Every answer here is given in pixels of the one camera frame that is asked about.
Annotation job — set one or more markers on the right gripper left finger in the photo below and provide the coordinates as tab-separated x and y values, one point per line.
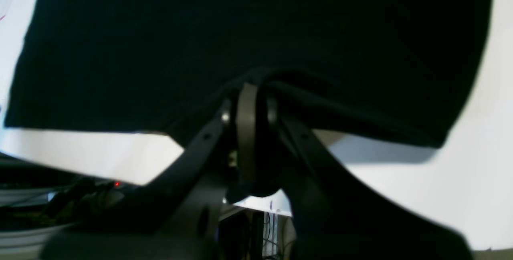
175	216

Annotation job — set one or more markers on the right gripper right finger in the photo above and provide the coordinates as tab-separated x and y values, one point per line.
335	215

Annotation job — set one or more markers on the black T-shirt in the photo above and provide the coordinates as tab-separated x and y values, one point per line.
393	70

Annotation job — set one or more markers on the aluminium frame rail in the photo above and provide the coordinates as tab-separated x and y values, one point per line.
37	201

